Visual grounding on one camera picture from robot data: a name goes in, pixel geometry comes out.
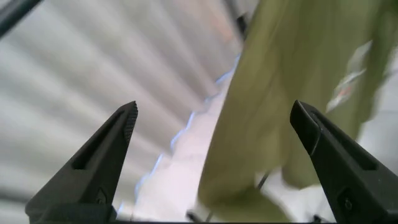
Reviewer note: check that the black clothes rack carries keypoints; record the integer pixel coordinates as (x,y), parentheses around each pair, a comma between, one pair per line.
(12,11)

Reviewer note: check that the green long-sleeved shirt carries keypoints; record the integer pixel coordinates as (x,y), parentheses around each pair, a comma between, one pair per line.
(280,77)

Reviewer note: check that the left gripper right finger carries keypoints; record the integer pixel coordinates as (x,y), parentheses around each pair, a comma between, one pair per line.
(335,174)

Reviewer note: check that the white curtain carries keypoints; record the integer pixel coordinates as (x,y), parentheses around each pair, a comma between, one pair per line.
(77,62)

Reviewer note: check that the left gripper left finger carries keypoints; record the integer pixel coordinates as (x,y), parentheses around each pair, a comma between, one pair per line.
(93,180)

